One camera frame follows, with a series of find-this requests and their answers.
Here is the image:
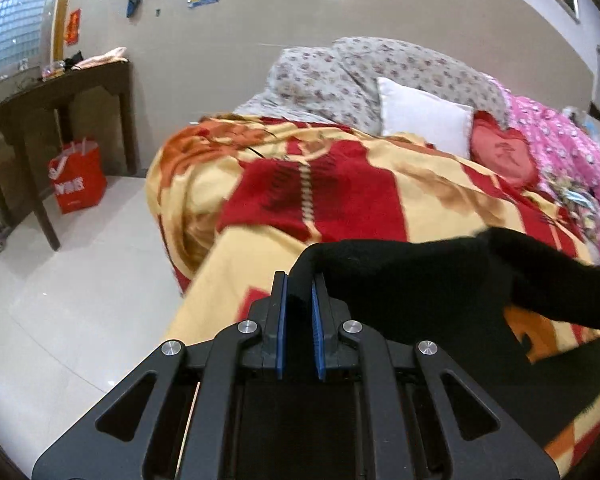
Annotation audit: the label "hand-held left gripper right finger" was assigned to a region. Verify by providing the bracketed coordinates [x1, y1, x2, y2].
[311, 274, 561, 480]

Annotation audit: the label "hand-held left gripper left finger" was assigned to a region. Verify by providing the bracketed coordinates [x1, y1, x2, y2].
[31, 271, 288, 480]

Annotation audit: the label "black pants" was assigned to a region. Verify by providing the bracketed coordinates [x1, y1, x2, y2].
[287, 227, 600, 448]

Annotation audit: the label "red yellow printed blanket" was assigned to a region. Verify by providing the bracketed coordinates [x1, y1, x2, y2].
[145, 115, 600, 476]

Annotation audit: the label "white pillow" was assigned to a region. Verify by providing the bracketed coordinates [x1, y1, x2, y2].
[377, 77, 476, 158]

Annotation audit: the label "red shopping bag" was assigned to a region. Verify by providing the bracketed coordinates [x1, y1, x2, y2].
[48, 137, 108, 215]

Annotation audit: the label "floral quilt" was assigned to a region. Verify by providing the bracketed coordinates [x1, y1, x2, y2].
[232, 36, 511, 136]

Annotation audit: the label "red heart pillow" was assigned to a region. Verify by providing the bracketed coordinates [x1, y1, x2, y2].
[469, 110, 541, 188]

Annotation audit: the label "pink printed blanket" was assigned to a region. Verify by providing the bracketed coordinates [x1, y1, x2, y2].
[485, 75, 600, 261]

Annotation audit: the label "pink cloth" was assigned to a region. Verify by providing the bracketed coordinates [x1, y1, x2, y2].
[71, 46, 129, 71]

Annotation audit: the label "dark wooden table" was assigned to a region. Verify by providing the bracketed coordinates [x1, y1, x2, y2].
[0, 57, 141, 253]

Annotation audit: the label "red paper decoration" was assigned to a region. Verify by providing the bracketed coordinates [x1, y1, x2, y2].
[64, 8, 82, 46]

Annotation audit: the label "metal lattice door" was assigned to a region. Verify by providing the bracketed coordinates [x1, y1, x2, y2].
[0, 0, 66, 91]

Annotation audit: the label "wooden door frame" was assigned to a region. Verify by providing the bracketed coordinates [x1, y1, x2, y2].
[51, 0, 81, 61]

